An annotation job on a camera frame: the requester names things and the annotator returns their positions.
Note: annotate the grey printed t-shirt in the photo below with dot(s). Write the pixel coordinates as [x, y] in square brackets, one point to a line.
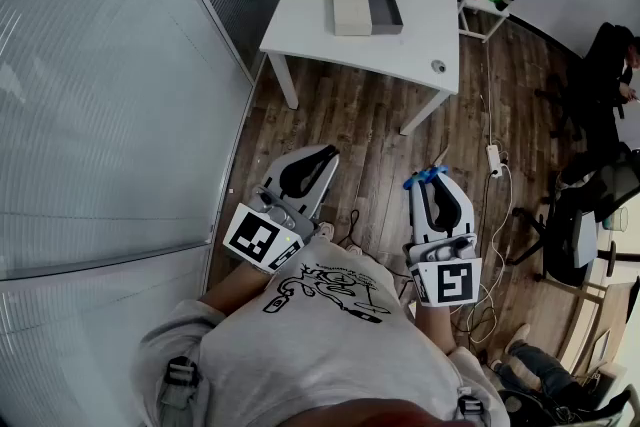
[325, 355]

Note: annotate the person's left forearm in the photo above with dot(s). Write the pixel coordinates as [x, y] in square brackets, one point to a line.
[235, 287]

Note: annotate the small round grey device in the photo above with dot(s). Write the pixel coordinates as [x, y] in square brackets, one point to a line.
[439, 66]

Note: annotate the clear glass jar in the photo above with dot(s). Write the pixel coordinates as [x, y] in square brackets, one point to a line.
[615, 219]

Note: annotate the white power strip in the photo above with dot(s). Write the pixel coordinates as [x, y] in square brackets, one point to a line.
[495, 160]

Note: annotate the white table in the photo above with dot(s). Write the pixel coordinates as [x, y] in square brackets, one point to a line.
[310, 35]

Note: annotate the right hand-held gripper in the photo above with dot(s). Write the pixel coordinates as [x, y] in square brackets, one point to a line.
[452, 282]

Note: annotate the person's right shoe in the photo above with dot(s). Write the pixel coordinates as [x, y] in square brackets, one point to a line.
[355, 250]

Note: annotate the person's right forearm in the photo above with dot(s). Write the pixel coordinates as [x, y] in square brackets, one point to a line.
[435, 327]

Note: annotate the grey-backed office chair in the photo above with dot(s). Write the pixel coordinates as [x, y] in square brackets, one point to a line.
[575, 235]

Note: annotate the person's left shoe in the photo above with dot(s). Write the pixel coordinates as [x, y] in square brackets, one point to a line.
[326, 230]

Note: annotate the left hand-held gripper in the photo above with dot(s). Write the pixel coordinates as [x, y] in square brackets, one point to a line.
[250, 235]

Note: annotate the grey box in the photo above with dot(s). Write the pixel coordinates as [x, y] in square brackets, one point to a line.
[384, 10]

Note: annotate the white box lid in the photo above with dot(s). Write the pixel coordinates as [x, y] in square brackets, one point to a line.
[351, 9]

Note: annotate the light wooden desk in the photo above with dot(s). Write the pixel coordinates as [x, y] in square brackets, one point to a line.
[607, 305]

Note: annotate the black office chair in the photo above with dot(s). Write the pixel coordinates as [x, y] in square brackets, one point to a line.
[562, 112]

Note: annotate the person's shoe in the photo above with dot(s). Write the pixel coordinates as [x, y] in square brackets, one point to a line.
[326, 230]
[355, 250]

